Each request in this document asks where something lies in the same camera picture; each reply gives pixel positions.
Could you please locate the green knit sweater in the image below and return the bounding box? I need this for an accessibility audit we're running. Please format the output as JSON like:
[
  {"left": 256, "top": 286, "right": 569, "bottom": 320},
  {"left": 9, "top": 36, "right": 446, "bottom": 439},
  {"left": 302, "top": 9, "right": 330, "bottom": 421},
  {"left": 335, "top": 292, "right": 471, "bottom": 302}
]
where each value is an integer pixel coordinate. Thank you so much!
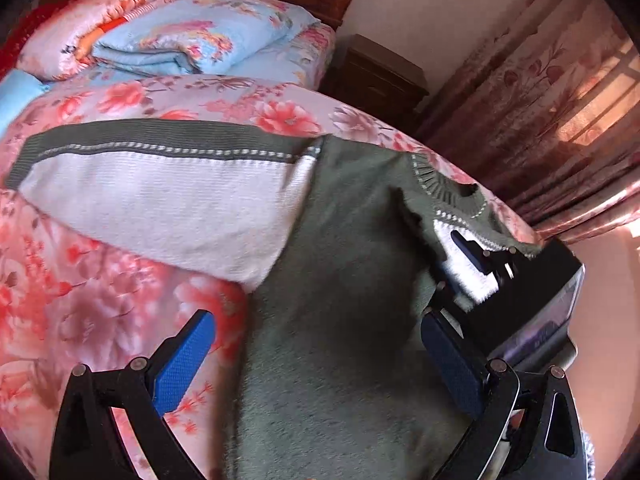
[{"left": 6, "top": 119, "right": 516, "bottom": 479}]

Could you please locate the floral pink bed sheet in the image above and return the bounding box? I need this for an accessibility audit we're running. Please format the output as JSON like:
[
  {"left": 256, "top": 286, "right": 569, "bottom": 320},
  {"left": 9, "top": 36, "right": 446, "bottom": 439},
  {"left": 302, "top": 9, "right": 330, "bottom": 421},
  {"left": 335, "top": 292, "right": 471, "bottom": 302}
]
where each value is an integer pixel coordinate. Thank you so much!
[{"left": 1, "top": 76, "right": 540, "bottom": 479}]

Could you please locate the pink floral curtain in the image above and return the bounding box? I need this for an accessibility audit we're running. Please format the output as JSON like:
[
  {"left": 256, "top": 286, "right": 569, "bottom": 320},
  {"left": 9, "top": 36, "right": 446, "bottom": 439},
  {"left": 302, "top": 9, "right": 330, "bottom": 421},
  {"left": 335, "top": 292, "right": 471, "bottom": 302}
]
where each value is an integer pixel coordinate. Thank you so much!
[{"left": 416, "top": 0, "right": 639, "bottom": 243}]

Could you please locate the dark wooden nightstand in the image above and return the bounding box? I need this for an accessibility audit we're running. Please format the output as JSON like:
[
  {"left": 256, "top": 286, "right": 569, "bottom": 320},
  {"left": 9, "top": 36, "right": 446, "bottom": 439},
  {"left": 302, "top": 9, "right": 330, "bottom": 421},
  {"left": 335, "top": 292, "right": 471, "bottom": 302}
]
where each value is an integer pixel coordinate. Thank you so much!
[{"left": 319, "top": 35, "right": 428, "bottom": 136}]

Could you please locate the light blue pillow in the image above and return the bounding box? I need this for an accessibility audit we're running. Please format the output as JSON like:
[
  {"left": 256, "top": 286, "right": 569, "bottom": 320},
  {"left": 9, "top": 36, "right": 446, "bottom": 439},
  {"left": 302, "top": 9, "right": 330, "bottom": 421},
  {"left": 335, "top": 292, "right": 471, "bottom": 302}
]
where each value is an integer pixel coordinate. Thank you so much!
[{"left": 0, "top": 68, "right": 50, "bottom": 136}]

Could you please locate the light blue floral quilt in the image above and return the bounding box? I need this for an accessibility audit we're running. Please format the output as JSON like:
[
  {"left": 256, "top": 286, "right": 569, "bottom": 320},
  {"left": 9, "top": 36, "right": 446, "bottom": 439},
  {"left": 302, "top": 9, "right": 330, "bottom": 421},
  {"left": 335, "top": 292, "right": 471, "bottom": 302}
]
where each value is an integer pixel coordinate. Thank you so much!
[{"left": 91, "top": 0, "right": 319, "bottom": 76}]

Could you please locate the pink floral pillow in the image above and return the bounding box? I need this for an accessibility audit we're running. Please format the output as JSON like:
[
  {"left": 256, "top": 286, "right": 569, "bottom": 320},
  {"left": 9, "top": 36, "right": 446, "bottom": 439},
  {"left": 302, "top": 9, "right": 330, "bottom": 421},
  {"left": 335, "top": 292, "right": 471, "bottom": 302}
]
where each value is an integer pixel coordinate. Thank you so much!
[{"left": 16, "top": 0, "right": 174, "bottom": 80}]

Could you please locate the red blanket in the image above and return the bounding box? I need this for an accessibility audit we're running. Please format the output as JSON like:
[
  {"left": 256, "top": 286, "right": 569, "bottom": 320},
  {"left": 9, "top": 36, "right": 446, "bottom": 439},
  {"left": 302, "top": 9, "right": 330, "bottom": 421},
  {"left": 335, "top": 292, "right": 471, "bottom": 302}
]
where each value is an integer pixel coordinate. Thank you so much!
[{"left": 1, "top": 0, "right": 94, "bottom": 81}]

